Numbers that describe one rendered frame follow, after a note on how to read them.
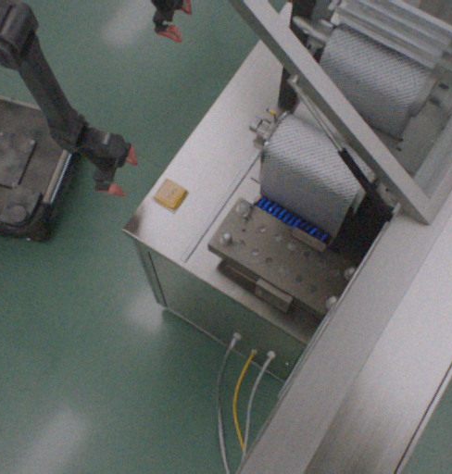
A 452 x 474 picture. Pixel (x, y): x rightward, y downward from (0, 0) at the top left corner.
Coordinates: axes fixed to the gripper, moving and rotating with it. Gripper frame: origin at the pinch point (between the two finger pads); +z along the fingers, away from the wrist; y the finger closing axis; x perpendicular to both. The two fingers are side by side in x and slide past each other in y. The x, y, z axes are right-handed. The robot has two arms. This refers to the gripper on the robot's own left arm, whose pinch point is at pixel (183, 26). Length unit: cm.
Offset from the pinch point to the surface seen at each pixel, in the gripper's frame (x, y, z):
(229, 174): -13.5, -34.6, 24.5
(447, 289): -87, -70, 4
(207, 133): -5.0, -23.7, 19.7
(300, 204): -43, -46, 18
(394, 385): -82, -91, 1
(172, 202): -4, -48, 16
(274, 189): -37, -44, 14
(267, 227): -33, -52, 21
